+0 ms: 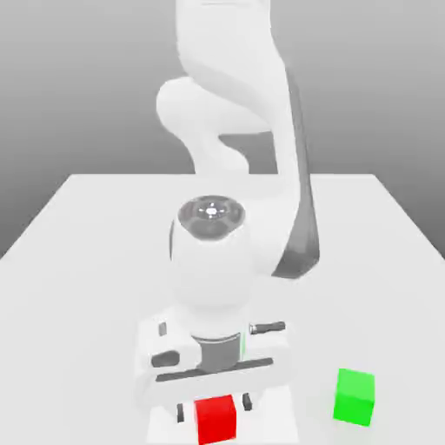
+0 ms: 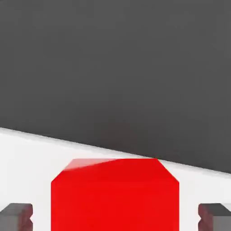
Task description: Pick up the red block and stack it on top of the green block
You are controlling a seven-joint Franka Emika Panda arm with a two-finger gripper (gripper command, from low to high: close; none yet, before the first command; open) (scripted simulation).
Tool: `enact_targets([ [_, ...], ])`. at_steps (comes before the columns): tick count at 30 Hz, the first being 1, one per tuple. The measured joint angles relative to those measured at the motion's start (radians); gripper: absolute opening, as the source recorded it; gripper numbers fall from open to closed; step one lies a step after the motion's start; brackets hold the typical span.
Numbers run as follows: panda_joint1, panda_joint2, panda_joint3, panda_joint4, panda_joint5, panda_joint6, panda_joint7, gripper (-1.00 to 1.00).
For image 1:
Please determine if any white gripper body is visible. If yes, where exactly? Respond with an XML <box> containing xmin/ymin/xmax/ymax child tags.
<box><xmin>133</xmin><ymin>349</ymin><xmax>294</xmax><ymax>415</ymax></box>

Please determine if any small red cube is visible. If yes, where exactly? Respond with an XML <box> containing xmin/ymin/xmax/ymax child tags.
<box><xmin>193</xmin><ymin>394</ymin><xmax>238</xmax><ymax>445</ymax></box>

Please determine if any small green cube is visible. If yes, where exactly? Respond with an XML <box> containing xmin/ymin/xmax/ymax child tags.
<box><xmin>332</xmin><ymin>368</ymin><xmax>376</xmax><ymax>428</ymax></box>

